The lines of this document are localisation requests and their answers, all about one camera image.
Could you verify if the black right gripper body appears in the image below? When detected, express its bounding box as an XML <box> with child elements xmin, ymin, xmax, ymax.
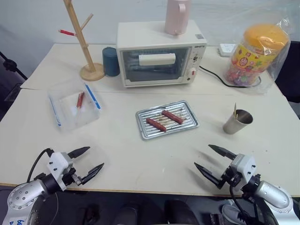
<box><xmin>217</xmin><ymin>167</ymin><xmax>242</xmax><ymax>189</ymax></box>

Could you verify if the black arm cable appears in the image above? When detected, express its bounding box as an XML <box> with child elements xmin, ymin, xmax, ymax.
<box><xmin>26</xmin><ymin>148</ymin><xmax>53</xmax><ymax>182</ymax></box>
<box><xmin>229</xmin><ymin>184</ymin><xmax>249</xmax><ymax>225</ymax></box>

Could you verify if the white toaster oven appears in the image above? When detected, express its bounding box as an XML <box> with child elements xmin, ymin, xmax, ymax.
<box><xmin>116</xmin><ymin>19</ymin><xmax>208</xmax><ymax>89</ymax></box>

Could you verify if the stainless steel cup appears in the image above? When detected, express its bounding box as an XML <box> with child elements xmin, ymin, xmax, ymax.
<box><xmin>222</xmin><ymin>109</ymin><xmax>254</xmax><ymax>135</ymax></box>

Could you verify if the candy jar with yellow lid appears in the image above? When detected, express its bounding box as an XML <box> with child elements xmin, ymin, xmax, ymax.
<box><xmin>224</xmin><ymin>23</ymin><xmax>290</xmax><ymax>89</ymax></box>

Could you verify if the wooden mug tree stand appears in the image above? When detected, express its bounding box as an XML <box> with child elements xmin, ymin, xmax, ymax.
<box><xmin>58</xmin><ymin>0</ymin><xmax>105</xmax><ymax>82</ymax></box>

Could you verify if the white power strip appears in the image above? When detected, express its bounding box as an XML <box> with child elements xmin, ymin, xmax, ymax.
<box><xmin>217</xmin><ymin>42</ymin><xmax>238</xmax><ymax>58</ymax></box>

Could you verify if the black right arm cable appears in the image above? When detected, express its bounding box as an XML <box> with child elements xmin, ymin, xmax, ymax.
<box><xmin>229</xmin><ymin>184</ymin><xmax>249</xmax><ymax>225</ymax></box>

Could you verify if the dark blue cylindrical can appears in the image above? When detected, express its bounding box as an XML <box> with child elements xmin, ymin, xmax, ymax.
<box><xmin>101</xmin><ymin>46</ymin><xmax>121</xmax><ymax>77</ymax></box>

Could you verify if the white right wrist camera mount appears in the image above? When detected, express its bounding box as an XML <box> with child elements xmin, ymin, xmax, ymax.
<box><xmin>230</xmin><ymin>153</ymin><xmax>256</xmax><ymax>186</ymax></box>

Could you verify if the candy jar in bag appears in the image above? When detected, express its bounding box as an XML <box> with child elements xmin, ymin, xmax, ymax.
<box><xmin>224</xmin><ymin>10</ymin><xmax>293</xmax><ymax>96</ymax></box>

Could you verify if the clear plastic zip bag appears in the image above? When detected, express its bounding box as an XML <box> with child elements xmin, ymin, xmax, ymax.
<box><xmin>47</xmin><ymin>82</ymin><xmax>102</xmax><ymax>128</ymax></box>

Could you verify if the grey shoe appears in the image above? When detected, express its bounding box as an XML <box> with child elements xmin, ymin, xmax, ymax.
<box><xmin>221</xmin><ymin>203</ymin><xmax>242</xmax><ymax>222</ymax></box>

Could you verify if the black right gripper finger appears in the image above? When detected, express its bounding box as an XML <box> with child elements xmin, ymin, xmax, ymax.
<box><xmin>194</xmin><ymin>162</ymin><xmax>221</xmax><ymax>188</ymax></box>
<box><xmin>208</xmin><ymin>144</ymin><xmax>237</xmax><ymax>161</ymax></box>

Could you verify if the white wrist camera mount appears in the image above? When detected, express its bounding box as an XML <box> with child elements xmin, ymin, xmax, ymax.
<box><xmin>46</xmin><ymin>151</ymin><xmax>76</xmax><ymax>191</ymax></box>
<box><xmin>230</xmin><ymin>153</ymin><xmax>256</xmax><ymax>186</ymax></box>

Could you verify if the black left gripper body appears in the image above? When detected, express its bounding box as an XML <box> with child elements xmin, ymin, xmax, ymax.
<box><xmin>61</xmin><ymin>166</ymin><xmax>84</xmax><ymax>187</ymax></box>

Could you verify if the red sausage on wooden branch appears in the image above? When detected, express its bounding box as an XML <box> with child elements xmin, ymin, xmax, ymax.
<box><xmin>58</xmin><ymin>29</ymin><xmax>77</xmax><ymax>37</ymax></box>

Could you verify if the ribbed metal baking tray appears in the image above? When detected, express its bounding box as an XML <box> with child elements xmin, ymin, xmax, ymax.
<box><xmin>135</xmin><ymin>100</ymin><xmax>200</xmax><ymax>141</ymax></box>

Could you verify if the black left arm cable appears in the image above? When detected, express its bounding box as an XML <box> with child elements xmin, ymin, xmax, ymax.
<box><xmin>26</xmin><ymin>148</ymin><xmax>53</xmax><ymax>182</ymax></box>

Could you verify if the brown grilled sausage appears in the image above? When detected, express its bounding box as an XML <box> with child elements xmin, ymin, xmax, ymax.
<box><xmin>161</xmin><ymin>110</ymin><xmax>184</xmax><ymax>124</ymax></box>
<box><xmin>146</xmin><ymin>117</ymin><xmax>167</xmax><ymax>132</ymax></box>

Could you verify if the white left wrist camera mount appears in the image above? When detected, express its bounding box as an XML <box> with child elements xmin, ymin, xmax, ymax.
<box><xmin>46</xmin><ymin>151</ymin><xmax>76</xmax><ymax>191</ymax></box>

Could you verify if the pink plastic jug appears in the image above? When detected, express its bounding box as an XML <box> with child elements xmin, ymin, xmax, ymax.
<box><xmin>164</xmin><ymin>0</ymin><xmax>193</xmax><ymax>36</ymax></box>

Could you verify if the black chair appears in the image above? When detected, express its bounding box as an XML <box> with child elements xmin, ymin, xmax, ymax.
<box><xmin>0</xmin><ymin>50</ymin><xmax>27</xmax><ymax>122</ymax></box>

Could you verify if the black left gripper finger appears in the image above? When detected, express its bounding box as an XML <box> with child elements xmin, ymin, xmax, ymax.
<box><xmin>81</xmin><ymin>163</ymin><xmax>105</xmax><ymax>187</ymax></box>
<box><xmin>67</xmin><ymin>146</ymin><xmax>91</xmax><ymax>160</ymax></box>

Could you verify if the black oven power cord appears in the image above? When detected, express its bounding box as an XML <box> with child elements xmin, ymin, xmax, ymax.
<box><xmin>199</xmin><ymin>65</ymin><xmax>262</xmax><ymax>89</ymax></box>

